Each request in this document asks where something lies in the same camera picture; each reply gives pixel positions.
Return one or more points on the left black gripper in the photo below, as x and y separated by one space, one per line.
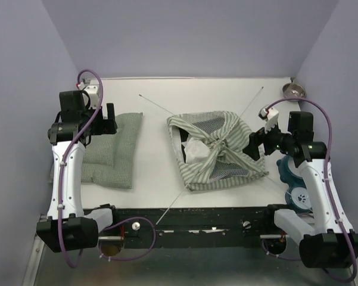
106 126

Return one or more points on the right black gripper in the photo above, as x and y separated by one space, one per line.
257 138

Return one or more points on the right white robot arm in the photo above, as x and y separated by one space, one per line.
331 242

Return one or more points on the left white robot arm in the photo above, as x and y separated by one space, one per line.
67 226

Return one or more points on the steel pet bowl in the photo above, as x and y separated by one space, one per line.
293 92

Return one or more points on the green checkered cushion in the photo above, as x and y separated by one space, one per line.
108 160

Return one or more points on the teal paw print toy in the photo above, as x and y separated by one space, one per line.
296 195

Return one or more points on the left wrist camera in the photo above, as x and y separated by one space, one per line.
90 93

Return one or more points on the black mounting rail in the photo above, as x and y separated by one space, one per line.
191 228

